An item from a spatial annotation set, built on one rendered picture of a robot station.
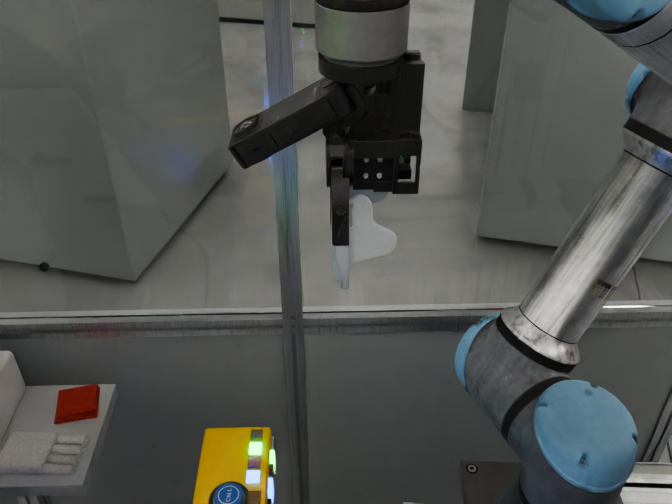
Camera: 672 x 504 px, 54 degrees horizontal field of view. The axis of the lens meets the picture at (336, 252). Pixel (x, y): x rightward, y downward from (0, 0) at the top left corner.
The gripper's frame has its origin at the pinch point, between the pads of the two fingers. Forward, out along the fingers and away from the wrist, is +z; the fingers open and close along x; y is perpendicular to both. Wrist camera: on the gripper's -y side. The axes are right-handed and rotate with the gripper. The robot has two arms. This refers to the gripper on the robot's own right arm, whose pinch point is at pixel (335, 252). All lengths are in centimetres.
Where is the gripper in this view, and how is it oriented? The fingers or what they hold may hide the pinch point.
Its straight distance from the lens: 65.4
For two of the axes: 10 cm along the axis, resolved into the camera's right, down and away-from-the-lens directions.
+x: -0.3, -5.8, 8.2
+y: 10.0, -0.2, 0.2
